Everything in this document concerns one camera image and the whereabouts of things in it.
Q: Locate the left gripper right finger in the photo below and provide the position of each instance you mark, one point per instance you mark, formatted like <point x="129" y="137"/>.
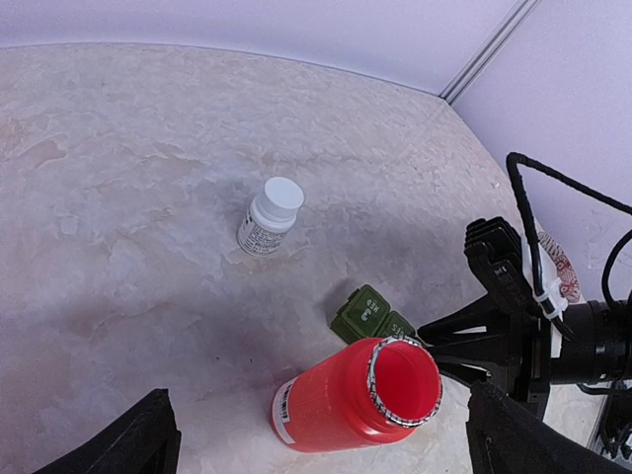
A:
<point x="503" y="437"/>

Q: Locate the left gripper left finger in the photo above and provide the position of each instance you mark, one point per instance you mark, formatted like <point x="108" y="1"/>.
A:
<point x="144" y="439"/>

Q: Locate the right aluminium frame post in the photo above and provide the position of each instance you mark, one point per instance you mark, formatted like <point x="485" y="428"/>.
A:
<point x="488" y="50"/>

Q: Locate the green weekly pill organizer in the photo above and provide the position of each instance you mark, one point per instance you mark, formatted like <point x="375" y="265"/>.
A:
<point x="366" y="314"/>

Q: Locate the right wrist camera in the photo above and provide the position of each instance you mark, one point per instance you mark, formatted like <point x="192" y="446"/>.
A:
<point x="500" y="259"/>

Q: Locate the orange pill bottle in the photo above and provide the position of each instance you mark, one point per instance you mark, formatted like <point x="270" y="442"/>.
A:
<point x="374" y="392"/>

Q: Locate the red patterned bowl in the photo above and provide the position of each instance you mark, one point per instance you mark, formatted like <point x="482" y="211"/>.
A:
<point x="569" y="286"/>

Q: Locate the small white pill bottle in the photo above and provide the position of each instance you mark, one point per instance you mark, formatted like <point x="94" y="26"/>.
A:
<point x="270" y="216"/>

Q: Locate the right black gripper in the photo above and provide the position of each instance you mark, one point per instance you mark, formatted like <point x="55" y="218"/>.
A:
<point x="522" y="370"/>

